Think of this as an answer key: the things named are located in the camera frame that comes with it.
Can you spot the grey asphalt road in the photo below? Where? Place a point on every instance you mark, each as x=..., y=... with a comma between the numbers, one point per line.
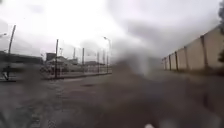
x=110, y=100

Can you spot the pale concrete panel wall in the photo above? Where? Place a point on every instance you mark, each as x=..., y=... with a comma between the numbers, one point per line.
x=195, y=53

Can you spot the leaning dark pole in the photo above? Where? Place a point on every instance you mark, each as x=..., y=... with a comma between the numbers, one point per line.
x=10, y=50

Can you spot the low buildings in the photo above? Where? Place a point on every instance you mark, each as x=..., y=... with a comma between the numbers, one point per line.
x=63, y=61

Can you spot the street lamp pole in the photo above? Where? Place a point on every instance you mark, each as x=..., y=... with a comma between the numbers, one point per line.
x=108, y=53

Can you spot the robot's own part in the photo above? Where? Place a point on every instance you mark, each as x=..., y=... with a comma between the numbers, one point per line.
x=149, y=126

